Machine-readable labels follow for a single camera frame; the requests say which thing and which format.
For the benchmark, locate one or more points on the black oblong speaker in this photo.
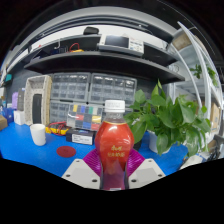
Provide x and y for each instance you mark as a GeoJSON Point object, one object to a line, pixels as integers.
{"type": "Point", "coordinates": [37, 109]}

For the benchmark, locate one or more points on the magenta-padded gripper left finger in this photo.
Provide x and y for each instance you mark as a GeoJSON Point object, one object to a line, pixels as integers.
{"type": "Point", "coordinates": [78, 171]}

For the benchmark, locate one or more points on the black workbench shelf unit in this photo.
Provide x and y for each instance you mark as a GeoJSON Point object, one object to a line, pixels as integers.
{"type": "Point", "coordinates": [100, 63]}

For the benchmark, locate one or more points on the blue box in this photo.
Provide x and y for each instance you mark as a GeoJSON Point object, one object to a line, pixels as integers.
{"type": "Point", "coordinates": [8, 116]}

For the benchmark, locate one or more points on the red drink bottle white cap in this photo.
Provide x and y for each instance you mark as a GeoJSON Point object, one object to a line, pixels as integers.
{"type": "Point", "coordinates": [114, 140]}

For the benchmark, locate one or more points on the brown cardboard box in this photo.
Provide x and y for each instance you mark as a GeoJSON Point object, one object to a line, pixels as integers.
{"type": "Point", "coordinates": [3, 122]}

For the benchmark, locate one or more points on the small teal box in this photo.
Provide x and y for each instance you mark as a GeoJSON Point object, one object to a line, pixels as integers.
{"type": "Point", "coordinates": [8, 78]}

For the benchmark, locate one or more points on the white cardboard box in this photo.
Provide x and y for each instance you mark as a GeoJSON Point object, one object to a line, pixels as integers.
{"type": "Point", "coordinates": [19, 117]}

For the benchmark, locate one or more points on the purple box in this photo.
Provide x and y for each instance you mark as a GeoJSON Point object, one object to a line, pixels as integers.
{"type": "Point", "coordinates": [14, 100]}

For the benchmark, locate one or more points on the green potted plant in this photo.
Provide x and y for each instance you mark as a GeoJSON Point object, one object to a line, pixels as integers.
{"type": "Point", "coordinates": [170, 116]}

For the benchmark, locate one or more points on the white cup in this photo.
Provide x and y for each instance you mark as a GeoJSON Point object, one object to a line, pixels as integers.
{"type": "Point", "coordinates": [38, 135]}

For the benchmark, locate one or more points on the beige perforated tray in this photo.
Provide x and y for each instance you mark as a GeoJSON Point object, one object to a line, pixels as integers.
{"type": "Point", "coordinates": [37, 85]}

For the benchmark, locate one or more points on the flat round red coaster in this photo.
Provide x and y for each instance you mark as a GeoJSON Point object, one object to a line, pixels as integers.
{"type": "Point", "coordinates": [66, 151]}

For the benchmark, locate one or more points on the white metal shelf rack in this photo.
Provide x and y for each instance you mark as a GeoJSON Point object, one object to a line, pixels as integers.
{"type": "Point", "coordinates": [203, 76]}

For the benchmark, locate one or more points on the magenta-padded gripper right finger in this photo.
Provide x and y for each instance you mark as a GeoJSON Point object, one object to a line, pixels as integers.
{"type": "Point", "coordinates": [148, 171]}

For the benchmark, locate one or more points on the grey box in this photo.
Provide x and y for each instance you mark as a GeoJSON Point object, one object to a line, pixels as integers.
{"type": "Point", "coordinates": [21, 99]}

